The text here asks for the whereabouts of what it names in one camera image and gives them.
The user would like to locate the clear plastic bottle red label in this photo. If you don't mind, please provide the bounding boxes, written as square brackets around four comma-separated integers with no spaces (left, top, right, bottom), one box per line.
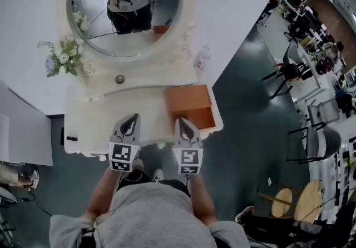
[194,45,211,71]

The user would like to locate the white and blue flower bouquet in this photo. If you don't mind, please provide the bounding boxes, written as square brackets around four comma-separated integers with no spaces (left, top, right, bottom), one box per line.
[37,34,86,78]

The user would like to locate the round wooden stool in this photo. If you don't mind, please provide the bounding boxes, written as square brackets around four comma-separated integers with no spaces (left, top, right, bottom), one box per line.
[257,187,293,218]
[293,180,324,223]

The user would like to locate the oval mirror white frame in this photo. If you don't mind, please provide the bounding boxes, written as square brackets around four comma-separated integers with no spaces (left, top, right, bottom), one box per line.
[57,0,197,67]

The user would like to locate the clear glass vase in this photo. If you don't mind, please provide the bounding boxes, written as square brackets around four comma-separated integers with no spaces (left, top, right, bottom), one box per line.
[73,71,87,88]

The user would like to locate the person's left forearm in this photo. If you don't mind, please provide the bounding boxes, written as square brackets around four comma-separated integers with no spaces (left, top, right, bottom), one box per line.
[82,167,123,222]

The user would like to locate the white partition panel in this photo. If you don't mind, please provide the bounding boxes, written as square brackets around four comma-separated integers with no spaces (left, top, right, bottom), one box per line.
[0,80,54,167]

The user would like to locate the person's black shorts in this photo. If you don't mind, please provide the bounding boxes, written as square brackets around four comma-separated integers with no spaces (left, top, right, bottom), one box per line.
[116,170,191,197]

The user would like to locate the person's grey shirt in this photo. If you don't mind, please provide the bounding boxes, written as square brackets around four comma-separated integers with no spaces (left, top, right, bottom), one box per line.
[49,182,251,248]

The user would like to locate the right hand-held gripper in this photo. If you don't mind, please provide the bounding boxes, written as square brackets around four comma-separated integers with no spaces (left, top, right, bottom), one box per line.
[172,117,205,176]

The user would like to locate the grey boxy chair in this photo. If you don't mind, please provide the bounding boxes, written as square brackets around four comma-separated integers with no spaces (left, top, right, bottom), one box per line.
[306,98,340,131]

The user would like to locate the person's right shoe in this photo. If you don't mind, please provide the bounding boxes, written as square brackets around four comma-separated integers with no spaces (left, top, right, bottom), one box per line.
[152,168,165,183]

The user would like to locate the orange wooden box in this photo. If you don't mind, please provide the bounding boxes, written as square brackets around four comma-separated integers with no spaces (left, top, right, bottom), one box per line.
[166,85,216,131]

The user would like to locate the dark chair black legs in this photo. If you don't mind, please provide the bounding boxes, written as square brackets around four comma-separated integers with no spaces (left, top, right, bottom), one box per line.
[262,43,310,100]

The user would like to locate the white office desk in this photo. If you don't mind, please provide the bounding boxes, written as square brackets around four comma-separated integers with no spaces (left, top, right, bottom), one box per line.
[294,45,333,89]

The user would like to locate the person's right forearm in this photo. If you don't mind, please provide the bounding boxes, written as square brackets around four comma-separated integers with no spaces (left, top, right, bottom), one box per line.
[190,173,219,227]

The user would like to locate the grey round-back chair black legs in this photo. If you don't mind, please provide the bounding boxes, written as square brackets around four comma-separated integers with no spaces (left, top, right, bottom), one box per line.
[286,123,342,165]

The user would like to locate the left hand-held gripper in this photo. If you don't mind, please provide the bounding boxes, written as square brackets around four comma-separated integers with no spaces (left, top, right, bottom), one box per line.
[107,113,142,172]

